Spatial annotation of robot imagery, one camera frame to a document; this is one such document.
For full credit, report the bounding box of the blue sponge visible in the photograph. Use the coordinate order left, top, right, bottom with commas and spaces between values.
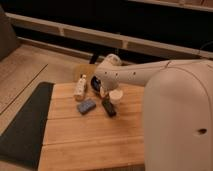
77, 99, 96, 115

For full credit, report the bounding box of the black remote control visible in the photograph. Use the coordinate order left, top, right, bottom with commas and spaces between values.
102, 99, 116, 117

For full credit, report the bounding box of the grey couch corner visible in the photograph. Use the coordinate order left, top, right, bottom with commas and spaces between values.
0, 5, 20, 61

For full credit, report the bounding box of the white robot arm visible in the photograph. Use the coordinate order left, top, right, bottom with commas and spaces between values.
95, 55, 213, 171

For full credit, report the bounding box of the dark ceramic bowl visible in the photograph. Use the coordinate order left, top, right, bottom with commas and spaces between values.
90, 76, 101, 94

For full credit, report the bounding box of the white paper cup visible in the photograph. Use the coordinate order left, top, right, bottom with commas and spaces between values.
109, 90, 123, 104

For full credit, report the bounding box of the dark floor mat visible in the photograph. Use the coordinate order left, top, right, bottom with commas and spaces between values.
0, 82, 54, 169

